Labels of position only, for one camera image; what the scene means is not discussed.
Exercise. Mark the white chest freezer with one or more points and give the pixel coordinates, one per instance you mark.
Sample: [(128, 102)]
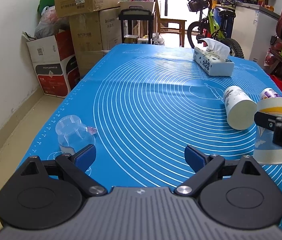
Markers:
[(253, 28)]

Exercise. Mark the white grey patterned paper cup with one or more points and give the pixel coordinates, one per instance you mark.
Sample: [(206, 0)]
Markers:
[(240, 109)]

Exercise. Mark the blue silicone baking mat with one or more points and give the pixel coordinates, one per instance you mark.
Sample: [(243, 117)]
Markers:
[(148, 103)]

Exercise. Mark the purple white paper cup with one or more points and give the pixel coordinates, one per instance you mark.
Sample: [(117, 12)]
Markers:
[(270, 94)]

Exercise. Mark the blue orange paper cup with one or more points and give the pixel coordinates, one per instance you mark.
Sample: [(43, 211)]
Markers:
[(266, 152)]

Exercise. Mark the tall brown cardboard box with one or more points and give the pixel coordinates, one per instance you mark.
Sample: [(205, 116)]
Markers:
[(93, 35)]

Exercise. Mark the white tissue box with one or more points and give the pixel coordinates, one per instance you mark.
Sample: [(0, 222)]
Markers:
[(214, 58)]

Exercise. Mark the green children's bicycle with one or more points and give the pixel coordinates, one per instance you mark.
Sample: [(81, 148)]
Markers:
[(208, 27)]

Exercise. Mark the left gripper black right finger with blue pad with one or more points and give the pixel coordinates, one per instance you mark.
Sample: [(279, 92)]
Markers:
[(206, 168)]

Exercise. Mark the clear plastic cup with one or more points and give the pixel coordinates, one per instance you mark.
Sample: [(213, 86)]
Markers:
[(73, 135)]

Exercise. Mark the wooden chair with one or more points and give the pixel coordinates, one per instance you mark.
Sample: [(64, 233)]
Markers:
[(170, 26)]

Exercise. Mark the black trolley cart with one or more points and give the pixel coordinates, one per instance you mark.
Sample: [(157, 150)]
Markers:
[(128, 17)]

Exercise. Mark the white red black box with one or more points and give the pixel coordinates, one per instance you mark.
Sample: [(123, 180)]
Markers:
[(54, 63)]

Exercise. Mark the plastic bag by wall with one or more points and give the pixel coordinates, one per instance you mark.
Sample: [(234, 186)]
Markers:
[(50, 24)]

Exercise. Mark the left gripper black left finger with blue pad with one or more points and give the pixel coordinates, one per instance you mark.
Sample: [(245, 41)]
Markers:
[(72, 168)]

